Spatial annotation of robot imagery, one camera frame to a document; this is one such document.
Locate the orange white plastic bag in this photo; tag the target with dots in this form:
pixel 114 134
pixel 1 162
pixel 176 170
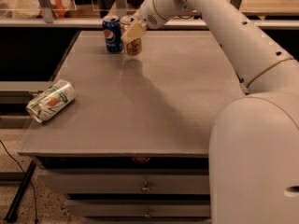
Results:
pixel 31 9

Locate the left black floor rail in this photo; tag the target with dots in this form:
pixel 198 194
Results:
pixel 24 179

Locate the orange soda can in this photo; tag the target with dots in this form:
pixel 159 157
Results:
pixel 135 47

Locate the grey drawer cabinet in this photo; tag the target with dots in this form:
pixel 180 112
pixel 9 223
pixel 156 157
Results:
pixel 136 119

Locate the white green lying can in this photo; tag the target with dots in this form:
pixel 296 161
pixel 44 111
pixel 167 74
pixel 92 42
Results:
pixel 50 102

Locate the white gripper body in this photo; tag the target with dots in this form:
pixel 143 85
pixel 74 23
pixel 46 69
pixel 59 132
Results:
pixel 147 14

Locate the upper drawer knob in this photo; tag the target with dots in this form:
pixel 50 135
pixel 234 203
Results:
pixel 145 188

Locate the blue pepsi can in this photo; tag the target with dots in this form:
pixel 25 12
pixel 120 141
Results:
pixel 112 33

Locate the drawer knob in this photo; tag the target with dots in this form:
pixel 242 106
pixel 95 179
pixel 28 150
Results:
pixel 147 214
pixel 145 188

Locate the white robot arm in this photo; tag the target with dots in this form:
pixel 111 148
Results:
pixel 254 143

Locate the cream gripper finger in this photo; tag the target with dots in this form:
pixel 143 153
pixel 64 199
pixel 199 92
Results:
pixel 133 30

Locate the lower drawer knob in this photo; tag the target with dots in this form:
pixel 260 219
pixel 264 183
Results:
pixel 147 214

